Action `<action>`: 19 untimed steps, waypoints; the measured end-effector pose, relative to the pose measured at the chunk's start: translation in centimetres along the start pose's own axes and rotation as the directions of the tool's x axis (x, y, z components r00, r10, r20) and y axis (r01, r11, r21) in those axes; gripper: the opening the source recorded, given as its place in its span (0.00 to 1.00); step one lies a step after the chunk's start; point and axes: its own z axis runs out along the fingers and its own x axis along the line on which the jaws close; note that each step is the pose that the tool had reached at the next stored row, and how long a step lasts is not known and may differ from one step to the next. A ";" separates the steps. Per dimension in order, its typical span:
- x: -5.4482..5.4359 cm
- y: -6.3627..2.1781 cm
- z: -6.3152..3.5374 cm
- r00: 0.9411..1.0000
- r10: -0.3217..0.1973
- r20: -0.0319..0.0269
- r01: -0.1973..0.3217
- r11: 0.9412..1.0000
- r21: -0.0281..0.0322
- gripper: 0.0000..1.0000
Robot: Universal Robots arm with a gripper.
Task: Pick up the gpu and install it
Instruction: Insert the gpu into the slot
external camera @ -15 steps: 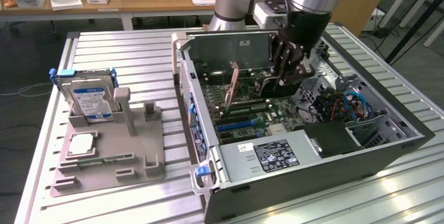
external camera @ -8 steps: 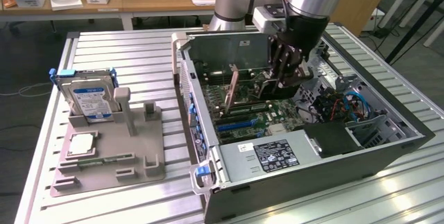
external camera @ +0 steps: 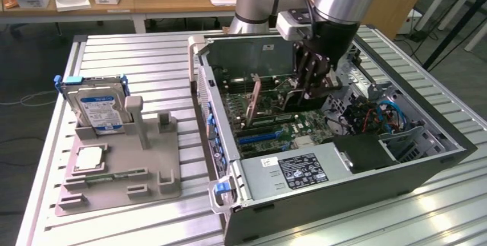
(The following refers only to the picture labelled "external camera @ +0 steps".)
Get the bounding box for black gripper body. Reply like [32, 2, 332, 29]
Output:
[302, 22, 359, 71]

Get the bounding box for nvidia graphics card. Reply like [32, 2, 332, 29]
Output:
[243, 72, 336, 128]

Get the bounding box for metal disk bay cage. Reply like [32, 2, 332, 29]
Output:
[318, 42, 378, 115]

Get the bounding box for green motherboard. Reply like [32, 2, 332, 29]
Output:
[219, 70, 339, 158]

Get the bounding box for silver chipset heat sink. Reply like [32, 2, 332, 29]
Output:
[295, 137, 319, 147]

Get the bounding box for wooden cabinet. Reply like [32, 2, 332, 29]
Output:
[326, 0, 435, 40]

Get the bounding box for blue expansion slot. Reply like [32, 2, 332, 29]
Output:
[238, 131, 284, 144]

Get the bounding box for black shroud box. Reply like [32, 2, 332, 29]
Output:
[332, 135, 400, 174]

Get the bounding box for black slanted pole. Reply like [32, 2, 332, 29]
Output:
[420, 0, 487, 72]

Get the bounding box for blue card retainer strip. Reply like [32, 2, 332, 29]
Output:
[207, 114, 228, 167]

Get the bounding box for grey power supply unit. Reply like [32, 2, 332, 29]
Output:
[239, 142, 355, 200]

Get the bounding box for black open pc case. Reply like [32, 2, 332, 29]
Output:
[187, 26, 479, 245]

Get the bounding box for blue case latch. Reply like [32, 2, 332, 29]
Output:
[212, 182, 234, 195]

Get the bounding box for hard disk in blue caddy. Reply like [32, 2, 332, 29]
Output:
[52, 74, 132, 136]

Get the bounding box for green ram stick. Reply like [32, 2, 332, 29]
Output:
[86, 172, 132, 183]

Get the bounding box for grey parts rack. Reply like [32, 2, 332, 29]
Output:
[55, 95, 183, 217]

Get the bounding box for silver cpu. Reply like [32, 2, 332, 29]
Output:
[74, 146, 107, 170]

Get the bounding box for white round moulded block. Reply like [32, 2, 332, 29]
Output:
[53, 0, 92, 12]

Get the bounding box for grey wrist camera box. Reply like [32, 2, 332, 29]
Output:
[276, 9, 323, 41]

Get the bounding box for black camera cable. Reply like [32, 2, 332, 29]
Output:
[299, 0, 322, 39]

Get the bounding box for red wire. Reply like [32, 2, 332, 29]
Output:
[360, 108, 382, 133]

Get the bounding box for blue wire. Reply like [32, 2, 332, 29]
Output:
[376, 100, 410, 132]

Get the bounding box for white table frame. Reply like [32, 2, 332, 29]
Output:
[414, 0, 487, 53]

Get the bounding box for white floor cable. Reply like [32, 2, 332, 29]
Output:
[0, 90, 57, 107]

